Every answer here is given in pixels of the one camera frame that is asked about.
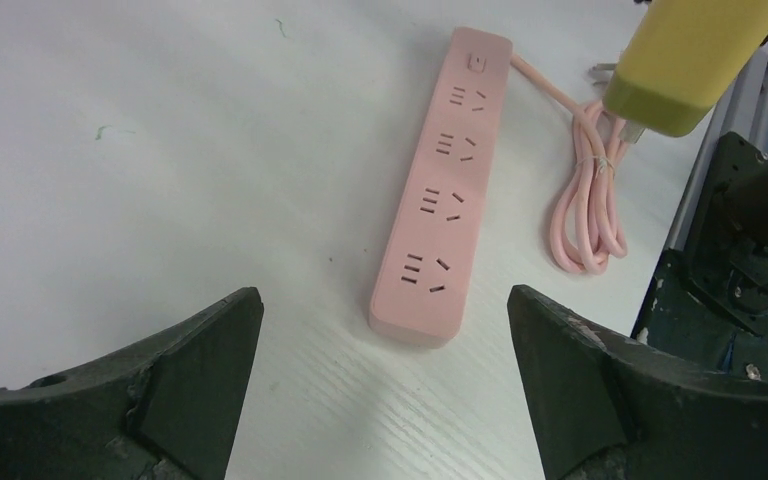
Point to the pink power strip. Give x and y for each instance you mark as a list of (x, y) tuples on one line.
[(421, 290)]

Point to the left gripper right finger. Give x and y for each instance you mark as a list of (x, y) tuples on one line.
[(605, 406)]

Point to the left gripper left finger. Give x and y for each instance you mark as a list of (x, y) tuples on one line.
[(165, 407)]

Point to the yellow adapter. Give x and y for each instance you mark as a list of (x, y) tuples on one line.
[(679, 62)]

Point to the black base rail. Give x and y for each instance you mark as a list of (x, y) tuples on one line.
[(708, 300)]

